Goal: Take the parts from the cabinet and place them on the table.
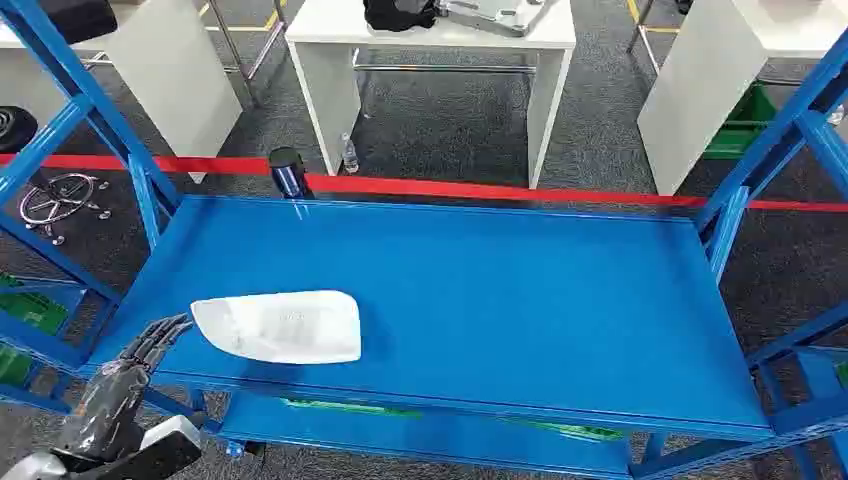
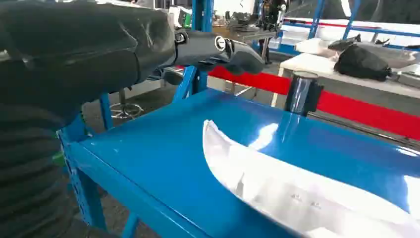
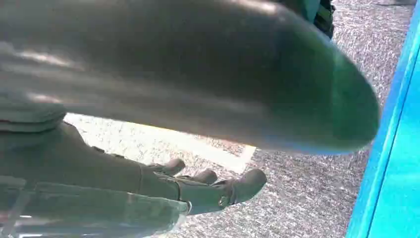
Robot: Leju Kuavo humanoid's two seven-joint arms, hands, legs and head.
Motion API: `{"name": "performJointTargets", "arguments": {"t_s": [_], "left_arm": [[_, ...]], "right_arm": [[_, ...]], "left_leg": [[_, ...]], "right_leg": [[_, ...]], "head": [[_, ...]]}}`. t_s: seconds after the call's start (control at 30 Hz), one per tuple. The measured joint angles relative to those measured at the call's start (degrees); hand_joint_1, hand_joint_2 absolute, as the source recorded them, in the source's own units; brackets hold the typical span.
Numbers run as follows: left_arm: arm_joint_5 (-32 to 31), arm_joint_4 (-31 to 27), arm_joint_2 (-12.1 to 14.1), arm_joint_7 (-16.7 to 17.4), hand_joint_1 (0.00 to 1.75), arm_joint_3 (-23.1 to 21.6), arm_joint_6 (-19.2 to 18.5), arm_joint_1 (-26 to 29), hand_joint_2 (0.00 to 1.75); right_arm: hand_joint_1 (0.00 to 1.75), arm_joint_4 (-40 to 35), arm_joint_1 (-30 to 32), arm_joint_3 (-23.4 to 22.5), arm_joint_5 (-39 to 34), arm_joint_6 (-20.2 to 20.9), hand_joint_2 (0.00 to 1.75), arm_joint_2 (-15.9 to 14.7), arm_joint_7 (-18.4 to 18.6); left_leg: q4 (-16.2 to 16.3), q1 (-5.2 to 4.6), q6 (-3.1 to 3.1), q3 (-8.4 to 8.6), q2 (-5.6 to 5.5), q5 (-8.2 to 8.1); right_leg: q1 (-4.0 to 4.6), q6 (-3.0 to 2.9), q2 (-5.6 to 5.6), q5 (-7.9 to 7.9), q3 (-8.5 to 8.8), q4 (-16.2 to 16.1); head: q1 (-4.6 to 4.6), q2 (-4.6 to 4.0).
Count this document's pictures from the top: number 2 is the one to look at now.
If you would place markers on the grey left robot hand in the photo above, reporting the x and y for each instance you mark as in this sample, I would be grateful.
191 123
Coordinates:
82 46

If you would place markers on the white curved body panel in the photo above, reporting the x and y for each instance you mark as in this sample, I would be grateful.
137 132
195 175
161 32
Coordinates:
279 203

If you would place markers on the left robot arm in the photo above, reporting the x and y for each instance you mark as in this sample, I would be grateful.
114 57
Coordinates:
29 177

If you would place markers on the chrome stool base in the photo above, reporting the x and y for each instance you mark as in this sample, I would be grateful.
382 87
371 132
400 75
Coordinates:
126 110

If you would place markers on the blue metal shelf cart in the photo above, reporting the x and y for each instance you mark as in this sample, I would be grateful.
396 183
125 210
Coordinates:
164 148

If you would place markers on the white table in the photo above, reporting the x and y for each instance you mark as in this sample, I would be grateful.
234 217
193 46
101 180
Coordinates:
311 64

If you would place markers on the dark grey cloth item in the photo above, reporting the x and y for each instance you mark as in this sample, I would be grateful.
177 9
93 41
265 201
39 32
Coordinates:
343 43

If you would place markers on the black bag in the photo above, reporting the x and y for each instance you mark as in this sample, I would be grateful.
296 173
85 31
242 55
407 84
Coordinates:
361 64

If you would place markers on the red barrier belt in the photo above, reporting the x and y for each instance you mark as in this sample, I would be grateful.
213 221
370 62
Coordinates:
361 111

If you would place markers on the blue metal rack post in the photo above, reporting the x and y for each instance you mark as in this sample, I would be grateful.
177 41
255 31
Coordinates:
202 14

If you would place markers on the chrome stanchion post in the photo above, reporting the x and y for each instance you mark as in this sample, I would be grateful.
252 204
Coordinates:
300 95

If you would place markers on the blue metal rack frame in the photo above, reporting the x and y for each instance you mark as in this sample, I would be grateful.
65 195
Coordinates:
347 28

